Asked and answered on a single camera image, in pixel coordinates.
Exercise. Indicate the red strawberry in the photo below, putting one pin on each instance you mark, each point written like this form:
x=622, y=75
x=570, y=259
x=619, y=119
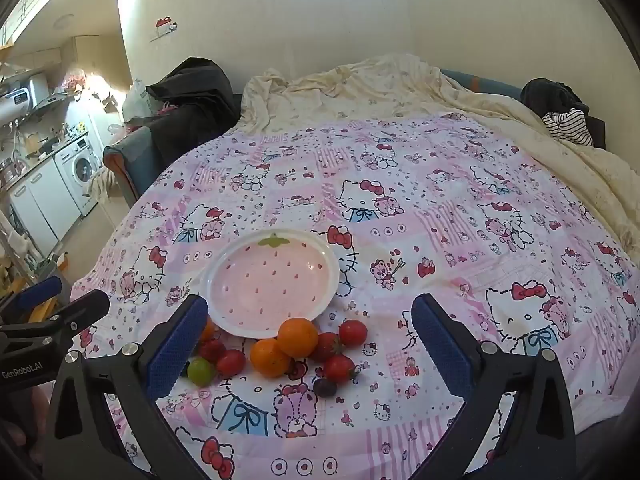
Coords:
x=327, y=346
x=212, y=351

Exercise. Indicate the black clothing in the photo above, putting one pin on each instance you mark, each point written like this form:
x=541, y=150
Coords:
x=545, y=92

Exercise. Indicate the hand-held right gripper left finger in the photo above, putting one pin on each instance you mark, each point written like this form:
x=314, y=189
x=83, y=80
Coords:
x=177, y=347

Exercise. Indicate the green grape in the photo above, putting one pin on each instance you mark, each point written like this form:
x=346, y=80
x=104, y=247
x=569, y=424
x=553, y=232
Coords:
x=201, y=371

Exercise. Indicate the dark purple grape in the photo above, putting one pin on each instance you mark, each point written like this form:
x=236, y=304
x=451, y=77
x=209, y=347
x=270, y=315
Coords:
x=325, y=387

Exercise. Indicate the silver water heater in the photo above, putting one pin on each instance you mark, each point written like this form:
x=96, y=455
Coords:
x=32, y=90

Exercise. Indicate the striped black white garment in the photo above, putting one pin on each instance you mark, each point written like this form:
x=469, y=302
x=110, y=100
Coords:
x=567, y=125

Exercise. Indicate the white washing machine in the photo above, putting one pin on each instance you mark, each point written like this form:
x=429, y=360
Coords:
x=80, y=172

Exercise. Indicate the blue headboard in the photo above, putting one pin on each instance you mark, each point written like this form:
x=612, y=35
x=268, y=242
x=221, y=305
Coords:
x=485, y=82

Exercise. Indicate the blue sofa armrest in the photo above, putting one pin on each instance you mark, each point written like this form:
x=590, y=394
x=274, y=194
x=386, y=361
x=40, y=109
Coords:
x=135, y=160

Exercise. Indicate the red white wall sticker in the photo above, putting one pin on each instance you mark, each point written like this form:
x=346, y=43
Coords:
x=164, y=27

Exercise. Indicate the orange tangerine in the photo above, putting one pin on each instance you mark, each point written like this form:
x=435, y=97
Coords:
x=270, y=358
x=208, y=331
x=297, y=337

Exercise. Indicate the red cherry tomato with stem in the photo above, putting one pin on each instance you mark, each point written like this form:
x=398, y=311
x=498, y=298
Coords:
x=339, y=367

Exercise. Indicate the pink strawberry-shaped plate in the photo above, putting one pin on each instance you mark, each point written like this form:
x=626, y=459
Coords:
x=270, y=285

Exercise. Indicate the white kitchen cabinet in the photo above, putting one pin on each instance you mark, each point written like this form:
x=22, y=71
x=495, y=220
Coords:
x=40, y=210

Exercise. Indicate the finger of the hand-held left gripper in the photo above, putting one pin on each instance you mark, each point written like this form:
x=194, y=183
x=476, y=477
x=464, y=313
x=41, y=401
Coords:
x=37, y=291
x=80, y=307

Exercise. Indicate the pink cartoon printed blanket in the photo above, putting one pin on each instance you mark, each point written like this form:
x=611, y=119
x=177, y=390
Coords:
x=400, y=235

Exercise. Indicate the cream cloth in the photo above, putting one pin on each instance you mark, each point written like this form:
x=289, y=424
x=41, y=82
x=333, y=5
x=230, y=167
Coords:
x=100, y=185

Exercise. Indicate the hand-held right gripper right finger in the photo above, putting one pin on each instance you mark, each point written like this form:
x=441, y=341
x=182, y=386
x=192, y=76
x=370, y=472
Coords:
x=440, y=347

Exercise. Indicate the cream floral duvet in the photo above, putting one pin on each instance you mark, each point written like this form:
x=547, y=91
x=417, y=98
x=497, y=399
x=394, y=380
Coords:
x=375, y=90

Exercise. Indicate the white plastic bag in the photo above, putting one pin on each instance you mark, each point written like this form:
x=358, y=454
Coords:
x=134, y=99

